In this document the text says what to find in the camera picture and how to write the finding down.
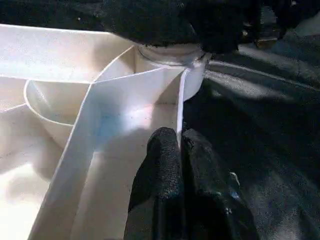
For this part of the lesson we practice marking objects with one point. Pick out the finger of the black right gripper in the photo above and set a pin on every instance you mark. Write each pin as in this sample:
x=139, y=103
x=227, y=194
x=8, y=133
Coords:
x=162, y=22

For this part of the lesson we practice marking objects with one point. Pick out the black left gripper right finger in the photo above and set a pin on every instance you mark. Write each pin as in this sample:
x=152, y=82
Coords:
x=212, y=200

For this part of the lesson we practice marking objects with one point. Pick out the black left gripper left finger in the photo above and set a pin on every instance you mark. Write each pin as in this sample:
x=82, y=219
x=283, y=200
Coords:
x=160, y=187

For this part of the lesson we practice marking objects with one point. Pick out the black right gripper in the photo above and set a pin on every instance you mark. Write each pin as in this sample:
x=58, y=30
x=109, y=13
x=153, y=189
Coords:
x=260, y=20

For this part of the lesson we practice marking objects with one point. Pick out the white plastic table leg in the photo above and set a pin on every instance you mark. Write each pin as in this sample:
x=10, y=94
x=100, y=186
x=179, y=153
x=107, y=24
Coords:
x=170, y=55

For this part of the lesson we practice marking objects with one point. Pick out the white plastic table top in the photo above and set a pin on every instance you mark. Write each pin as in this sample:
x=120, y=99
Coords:
x=50, y=50

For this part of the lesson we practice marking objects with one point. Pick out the black mat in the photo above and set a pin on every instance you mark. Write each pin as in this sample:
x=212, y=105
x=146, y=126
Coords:
x=262, y=125

